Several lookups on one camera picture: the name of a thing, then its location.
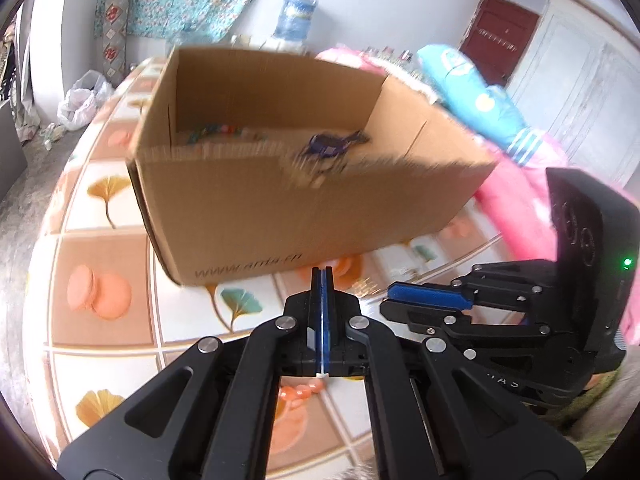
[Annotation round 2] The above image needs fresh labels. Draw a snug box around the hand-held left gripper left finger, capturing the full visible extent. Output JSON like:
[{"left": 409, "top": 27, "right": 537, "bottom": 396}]
[{"left": 57, "top": 266, "right": 325, "bottom": 480}]

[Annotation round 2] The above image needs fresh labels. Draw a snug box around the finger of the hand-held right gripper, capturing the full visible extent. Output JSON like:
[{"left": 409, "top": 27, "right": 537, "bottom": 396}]
[
  {"left": 387, "top": 260, "right": 566, "bottom": 313},
  {"left": 379, "top": 299, "right": 556, "bottom": 346}
]

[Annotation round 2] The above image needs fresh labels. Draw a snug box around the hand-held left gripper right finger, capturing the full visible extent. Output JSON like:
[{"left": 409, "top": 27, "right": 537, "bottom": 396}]
[{"left": 322, "top": 266, "right": 586, "bottom": 480}]

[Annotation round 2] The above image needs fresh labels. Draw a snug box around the brown cardboard box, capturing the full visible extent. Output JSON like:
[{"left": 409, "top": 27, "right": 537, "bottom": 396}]
[{"left": 125, "top": 45, "right": 501, "bottom": 288}]

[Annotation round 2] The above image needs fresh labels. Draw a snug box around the purple black smart watch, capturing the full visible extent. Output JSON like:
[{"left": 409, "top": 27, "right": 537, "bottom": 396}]
[{"left": 300, "top": 129, "right": 373, "bottom": 161}]

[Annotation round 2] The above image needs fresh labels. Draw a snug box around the multicolour bead bracelet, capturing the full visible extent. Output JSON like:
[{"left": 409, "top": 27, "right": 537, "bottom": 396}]
[{"left": 182, "top": 122, "right": 251, "bottom": 143}]

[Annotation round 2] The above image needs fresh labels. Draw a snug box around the pink floral blanket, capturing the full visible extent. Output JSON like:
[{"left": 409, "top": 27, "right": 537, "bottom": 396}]
[{"left": 315, "top": 45, "right": 576, "bottom": 261}]

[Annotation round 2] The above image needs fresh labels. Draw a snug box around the green shaggy mat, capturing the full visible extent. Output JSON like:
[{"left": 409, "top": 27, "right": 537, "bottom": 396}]
[{"left": 565, "top": 345, "right": 640, "bottom": 461}]

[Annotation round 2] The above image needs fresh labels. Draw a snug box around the white wardrobe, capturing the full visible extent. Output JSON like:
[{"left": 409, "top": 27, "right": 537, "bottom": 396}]
[{"left": 505, "top": 0, "right": 640, "bottom": 186}]

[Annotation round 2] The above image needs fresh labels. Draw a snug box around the blue printed pillow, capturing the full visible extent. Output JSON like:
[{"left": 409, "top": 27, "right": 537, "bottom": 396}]
[{"left": 416, "top": 44, "right": 551, "bottom": 166}]

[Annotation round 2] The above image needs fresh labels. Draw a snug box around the patterned vinyl tablecloth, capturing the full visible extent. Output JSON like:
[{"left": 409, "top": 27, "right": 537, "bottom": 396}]
[{"left": 22, "top": 55, "right": 521, "bottom": 476}]

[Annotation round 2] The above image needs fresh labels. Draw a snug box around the dark red door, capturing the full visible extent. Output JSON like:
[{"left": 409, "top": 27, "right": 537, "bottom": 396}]
[{"left": 459, "top": 0, "right": 541, "bottom": 86}]

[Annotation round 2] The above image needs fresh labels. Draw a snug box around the blue water jug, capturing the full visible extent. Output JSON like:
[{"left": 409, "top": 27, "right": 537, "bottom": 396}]
[{"left": 274, "top": 0, "right": 319, "bottom": 41}]

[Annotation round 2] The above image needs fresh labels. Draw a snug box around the white plastic bag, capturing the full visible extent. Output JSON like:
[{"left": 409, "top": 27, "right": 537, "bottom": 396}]
[{"left": 57, "top": 70, "right": 115, "bottom": 132}]

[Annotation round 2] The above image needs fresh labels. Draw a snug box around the black flat board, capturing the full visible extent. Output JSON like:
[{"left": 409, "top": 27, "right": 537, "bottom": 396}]
[{"left": 0, "top": 99, "right": 28, "bottom": 198}]

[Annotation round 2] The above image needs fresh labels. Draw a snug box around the grey patterned cushion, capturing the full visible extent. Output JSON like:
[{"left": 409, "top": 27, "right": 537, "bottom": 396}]
[{"left": 94, "top": 0, "right": 133, "bottom": 81}]

